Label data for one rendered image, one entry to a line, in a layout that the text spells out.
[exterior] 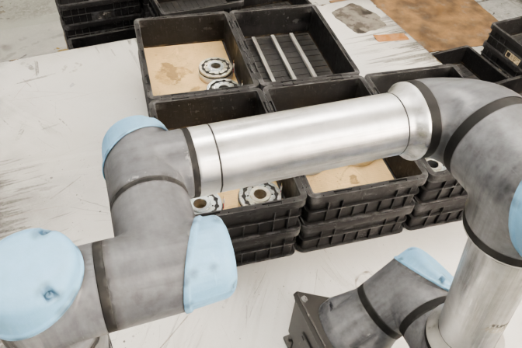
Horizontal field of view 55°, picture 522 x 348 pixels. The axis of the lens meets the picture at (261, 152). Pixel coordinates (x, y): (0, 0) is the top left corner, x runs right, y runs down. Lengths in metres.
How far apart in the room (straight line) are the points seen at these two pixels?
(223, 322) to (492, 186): 0.77
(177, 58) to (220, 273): 1.26
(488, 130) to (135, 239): 0.37
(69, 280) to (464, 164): 0.41
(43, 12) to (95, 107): 2.02
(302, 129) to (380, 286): 0.49
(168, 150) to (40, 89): 1.32
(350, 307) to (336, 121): 0.50
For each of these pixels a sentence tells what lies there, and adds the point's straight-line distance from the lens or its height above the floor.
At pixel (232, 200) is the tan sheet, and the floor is 0.83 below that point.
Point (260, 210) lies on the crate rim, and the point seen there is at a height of 0.92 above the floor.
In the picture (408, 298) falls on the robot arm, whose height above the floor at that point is 1.00.
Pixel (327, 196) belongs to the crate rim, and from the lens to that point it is 1.10.
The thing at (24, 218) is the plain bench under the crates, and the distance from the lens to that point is 1.42.
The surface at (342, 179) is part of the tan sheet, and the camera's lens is 1.28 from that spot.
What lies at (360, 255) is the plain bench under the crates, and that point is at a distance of 1.31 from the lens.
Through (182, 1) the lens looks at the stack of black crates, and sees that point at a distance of 2.64.
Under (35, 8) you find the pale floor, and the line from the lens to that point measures 3.71.
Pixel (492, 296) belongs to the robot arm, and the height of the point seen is 1.22.
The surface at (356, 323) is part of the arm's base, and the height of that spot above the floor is 0.92.
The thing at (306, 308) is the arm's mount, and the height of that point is 0.90.
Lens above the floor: 1.77
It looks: 46 degrees down
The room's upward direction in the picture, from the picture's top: 5 degrees clockwise
